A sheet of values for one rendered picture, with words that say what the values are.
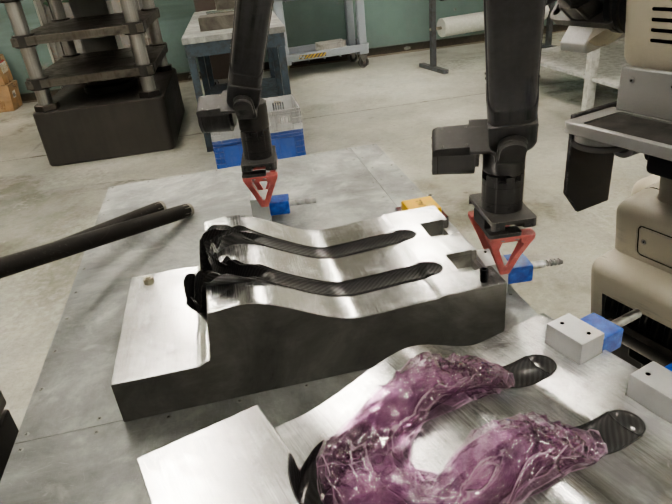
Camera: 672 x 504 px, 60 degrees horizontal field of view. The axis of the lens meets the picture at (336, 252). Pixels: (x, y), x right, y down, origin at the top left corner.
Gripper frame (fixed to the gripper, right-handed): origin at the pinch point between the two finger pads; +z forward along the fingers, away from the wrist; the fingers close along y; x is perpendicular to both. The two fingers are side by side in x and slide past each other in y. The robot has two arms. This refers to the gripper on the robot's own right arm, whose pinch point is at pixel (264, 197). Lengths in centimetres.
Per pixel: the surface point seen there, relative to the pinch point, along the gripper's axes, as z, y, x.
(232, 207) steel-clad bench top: 4.9, -7.8, -7.9
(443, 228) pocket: -4.1, 28.8, 29.5
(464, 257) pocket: -4.8, 39.5, 29.8
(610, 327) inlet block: -4, 58, 42
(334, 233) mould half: -4.6, 27.5, 12.3
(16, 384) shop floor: 88, -59, -102
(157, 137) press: 82, -322, -98
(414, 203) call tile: 0.1, 9.9, 28.8
